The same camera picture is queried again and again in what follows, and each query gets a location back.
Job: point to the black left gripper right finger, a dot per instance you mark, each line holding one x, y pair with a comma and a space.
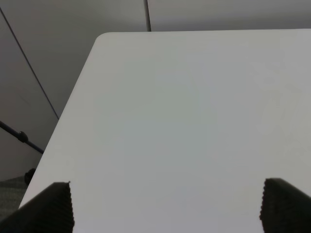
284, 208

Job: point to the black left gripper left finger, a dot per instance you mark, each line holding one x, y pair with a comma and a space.
50, 211

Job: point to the black caster wheel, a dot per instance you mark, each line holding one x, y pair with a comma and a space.
29, 175

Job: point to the dark blue metal rail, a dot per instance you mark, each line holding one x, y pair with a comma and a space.
21, 136

